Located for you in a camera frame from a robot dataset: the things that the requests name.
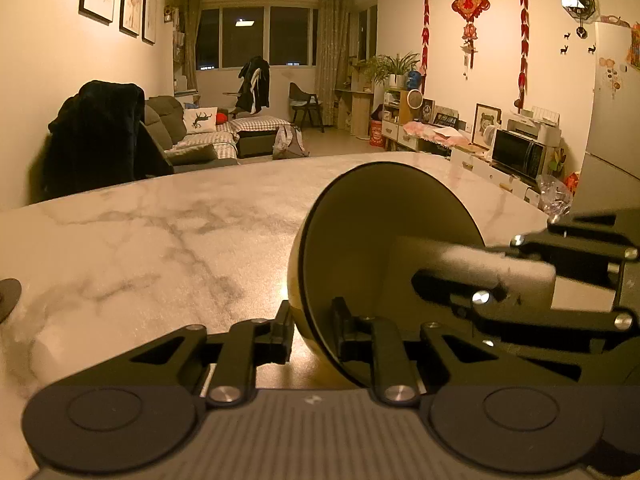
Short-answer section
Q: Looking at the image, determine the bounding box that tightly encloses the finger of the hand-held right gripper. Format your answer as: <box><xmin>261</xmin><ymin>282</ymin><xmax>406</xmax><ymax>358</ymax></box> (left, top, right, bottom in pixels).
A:
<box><xmin>411</xmin><ymin>268</ymin><xmax>640</xmax><ymax>383</ymax></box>
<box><xmin>509</xmin><ymin>207</ymin><xmax>640</xmax><ymax>291</ymax></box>

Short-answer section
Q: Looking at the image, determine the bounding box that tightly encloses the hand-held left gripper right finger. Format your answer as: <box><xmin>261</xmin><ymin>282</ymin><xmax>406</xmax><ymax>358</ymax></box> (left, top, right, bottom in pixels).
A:
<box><xmin>331</xmin><ymin>297</ymin><xmax>585</xmax><ymax>407</ymax></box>

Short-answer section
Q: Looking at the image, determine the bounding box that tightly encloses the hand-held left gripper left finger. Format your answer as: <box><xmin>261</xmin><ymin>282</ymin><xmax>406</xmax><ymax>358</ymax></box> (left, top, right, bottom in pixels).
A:
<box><xmin>42</xmin><ymin>300</ymin><xmax>296</xmax><ymax>407</ymax></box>

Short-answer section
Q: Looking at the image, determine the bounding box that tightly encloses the white sponge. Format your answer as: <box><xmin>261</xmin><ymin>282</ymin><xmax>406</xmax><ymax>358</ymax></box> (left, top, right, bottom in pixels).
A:
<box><xmin>386</xmin><ymin>236</ymin><xmax>557</xmax><ymax>311</ymax></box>

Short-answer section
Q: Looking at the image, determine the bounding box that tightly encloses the yellow bowl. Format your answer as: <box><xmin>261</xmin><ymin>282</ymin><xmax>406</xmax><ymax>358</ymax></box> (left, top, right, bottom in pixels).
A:
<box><xmin>287</xmin><ymin>161</ymin><xmax>486</xmax><ymax>390</ymax></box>

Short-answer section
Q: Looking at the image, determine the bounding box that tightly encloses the clear plastic bag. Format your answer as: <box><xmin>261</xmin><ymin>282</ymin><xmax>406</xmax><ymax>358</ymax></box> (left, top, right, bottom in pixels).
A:
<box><xmin>536</xmin><ymin>174</ymin><xmax>573</xmax><ymax>218</ymax></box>

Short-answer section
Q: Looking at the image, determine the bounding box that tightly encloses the black microwave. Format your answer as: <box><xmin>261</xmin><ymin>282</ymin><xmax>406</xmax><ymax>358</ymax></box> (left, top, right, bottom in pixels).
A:
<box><xmin>492</xmin><ymin>129</ymin><xmax>547</xmax><ymax>177</ymax></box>

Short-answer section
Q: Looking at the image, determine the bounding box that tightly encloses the white low cabinet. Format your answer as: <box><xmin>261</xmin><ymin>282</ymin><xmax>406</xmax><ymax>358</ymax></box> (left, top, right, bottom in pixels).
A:
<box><xmin>382</xmin><ymin>120</ymin><xmax>546</xmax><ymax>207</ymax></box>

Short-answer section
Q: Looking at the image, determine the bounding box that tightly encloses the white printer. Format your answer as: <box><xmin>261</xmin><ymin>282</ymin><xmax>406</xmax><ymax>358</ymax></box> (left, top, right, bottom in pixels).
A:
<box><xmin>507</xmin><ymin>107</ymin><xmax>562</xmax><ymax>147</ymax></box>

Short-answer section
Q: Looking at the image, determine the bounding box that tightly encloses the framed portrait drawing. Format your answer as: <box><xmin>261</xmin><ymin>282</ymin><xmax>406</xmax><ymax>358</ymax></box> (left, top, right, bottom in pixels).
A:
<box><xmin>472</xmin><ymin>103</ymin><xmax>502</xmax><ymax>148</ymax></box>

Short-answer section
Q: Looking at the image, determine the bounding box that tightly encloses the white refrigerator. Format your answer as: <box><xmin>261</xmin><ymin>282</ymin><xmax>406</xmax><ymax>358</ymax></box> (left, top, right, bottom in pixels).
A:
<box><xmin>580</xmin><ymin>21</ymin><xmax>640</xmax><ymax>211</ymax></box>

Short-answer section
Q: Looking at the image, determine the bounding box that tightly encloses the pink cloth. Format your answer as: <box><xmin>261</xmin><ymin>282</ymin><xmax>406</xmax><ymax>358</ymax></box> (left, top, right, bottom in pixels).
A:
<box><xmin>402</xmin><ymin>121</ymin><xmax>468</xmax><ymax>143</ymax></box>

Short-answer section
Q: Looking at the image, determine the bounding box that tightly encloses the round table mirror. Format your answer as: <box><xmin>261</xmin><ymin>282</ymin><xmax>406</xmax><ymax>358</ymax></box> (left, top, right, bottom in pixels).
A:
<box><xmin>406</xmin><ymin>89</ymin><xmax>426</xmax><ymax>122</ymax></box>

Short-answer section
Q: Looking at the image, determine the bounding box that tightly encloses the grey backpack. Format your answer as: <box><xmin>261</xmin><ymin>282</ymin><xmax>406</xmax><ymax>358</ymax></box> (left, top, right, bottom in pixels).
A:
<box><xmin>272</xmin><ymin>125</ymin><xmax>310</xmax><ymax>159</ymax></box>

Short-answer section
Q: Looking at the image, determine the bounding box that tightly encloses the wooden cube shelf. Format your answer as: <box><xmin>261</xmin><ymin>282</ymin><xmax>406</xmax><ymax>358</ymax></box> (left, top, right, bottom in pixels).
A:
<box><xmin>384</xmin><ymin>89</ymin><xmax>408</xmax><ymax>123</ymax></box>

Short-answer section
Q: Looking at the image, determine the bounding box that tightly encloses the grey-green sofa cushion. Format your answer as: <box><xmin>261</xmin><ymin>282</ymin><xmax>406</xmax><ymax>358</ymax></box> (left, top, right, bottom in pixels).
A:
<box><xmin>167</xmin><ymin>144</ymin><xmax>217</xmax><ymax>166</ymax></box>

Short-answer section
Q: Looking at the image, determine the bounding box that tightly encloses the wooden desk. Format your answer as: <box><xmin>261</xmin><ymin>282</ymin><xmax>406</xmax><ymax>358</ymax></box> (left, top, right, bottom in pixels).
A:
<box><xmin>334</xmin><ymin>57</ymin><xmax>379</xmax><ymax>137</ymax></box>

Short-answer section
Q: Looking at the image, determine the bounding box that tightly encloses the checked sofa cover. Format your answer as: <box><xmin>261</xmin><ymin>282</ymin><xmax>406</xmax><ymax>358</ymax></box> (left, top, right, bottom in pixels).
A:
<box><xmin>172</xmin><ymin>115</ymin><xmax>293</xmax><ymax>152</ymax></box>

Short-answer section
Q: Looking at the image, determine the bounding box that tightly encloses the potted green plant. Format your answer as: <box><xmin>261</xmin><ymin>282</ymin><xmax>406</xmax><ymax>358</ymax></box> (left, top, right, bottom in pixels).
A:
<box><xmin>360</xmin><ymin>52</ymin><xmax>421</xmax><ymax>88</ymax></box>

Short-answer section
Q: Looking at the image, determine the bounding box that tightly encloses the dark wooden chair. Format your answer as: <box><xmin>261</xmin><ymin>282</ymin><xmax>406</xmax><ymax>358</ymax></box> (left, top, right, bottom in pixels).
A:
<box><xmin>290</xmin><ymin>82</ymin><xmax>326</xmax><ymax>133</ymax></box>

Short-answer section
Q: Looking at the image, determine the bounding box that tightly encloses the deer print pillow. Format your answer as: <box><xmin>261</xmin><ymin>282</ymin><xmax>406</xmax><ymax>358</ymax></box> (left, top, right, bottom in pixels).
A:
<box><xmin>183</xmin><ymin>107</ymin><xmax>219</xmax><ymax>134</ymax></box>

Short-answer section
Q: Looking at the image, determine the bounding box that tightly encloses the red knot ornament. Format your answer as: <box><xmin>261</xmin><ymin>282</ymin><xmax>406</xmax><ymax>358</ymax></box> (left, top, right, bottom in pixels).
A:
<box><xmin>451</xmin><ymin>0</ymin><xmax>486</xmax><ymax>78</ymax></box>

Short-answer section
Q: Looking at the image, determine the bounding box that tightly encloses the grey sofa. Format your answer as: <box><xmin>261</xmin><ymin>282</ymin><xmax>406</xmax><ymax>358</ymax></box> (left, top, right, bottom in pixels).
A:
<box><xmin>144</xmin><ymin>96</ymin><xmax>293</xmax><ymax>168</ymax></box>

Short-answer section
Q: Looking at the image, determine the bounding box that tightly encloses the black and white jacket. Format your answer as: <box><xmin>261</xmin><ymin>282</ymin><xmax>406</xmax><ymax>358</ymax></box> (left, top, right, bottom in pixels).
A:
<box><xmin>235</xmin><ymin>55</ymin><xmax>272</xmax><ymax>116</ymax></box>

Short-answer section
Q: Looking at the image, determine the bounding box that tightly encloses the beige patterned curtain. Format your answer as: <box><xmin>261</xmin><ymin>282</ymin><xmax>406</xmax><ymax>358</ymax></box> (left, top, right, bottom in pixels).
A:
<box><xmin>181</xmin><ymin>0</ymin><xmax>203</xmax><ymax>92</ymax></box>
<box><xmin>315</xmin><ymin>0</ymin><xmax>353</xmax><ymax>126</ymax></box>

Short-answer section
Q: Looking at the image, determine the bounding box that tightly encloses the black fleece coat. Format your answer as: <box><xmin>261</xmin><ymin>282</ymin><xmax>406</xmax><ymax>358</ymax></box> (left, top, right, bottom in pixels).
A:
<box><xmin>42</xmin><ymin>80</ymin><xmax>173</xmax><ymax>201</ymax></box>

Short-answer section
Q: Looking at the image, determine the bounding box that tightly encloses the black phone stand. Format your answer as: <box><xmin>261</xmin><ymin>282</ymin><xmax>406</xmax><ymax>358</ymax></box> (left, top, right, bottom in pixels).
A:
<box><xmin>0</xmin><ymin>278</ymin><xmax>23</xmax><ymax>322</ymax></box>

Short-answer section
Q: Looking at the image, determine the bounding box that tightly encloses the window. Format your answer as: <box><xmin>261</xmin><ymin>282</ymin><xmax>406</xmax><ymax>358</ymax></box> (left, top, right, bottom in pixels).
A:
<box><xmin>196</xmin><ymin>5</ymin><xmax>319</xmax><ymax>70</ymax></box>

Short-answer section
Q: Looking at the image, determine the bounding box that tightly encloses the narrow framed picture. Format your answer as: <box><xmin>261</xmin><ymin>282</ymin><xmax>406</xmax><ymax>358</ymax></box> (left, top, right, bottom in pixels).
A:
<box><xmin>141</xmin><ymin>0</ymin><xmax>159</xmax><ymax>45</ymax></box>

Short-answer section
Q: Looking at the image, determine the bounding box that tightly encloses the long red firecracker string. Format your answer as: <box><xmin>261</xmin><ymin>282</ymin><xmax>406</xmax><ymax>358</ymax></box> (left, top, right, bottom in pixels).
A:
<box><xmin>517</xmin><ymin>0</ymin><xmax>531</xmax><ymax>111</ymax></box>

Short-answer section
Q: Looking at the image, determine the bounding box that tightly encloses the short red firecracker string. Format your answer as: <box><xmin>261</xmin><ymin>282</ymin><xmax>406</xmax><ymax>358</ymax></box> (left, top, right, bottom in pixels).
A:
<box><xmin>421</xmin><ymin>0</ymin><xmax>432</xmax><ymax>81</ymax></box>

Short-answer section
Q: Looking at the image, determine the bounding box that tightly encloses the antler wall clock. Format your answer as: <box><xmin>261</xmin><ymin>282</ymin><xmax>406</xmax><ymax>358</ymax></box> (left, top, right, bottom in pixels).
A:
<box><xmin>557</xmin><ymin>0</ymin><xmax>598</xmax><ymax>38</ymax></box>

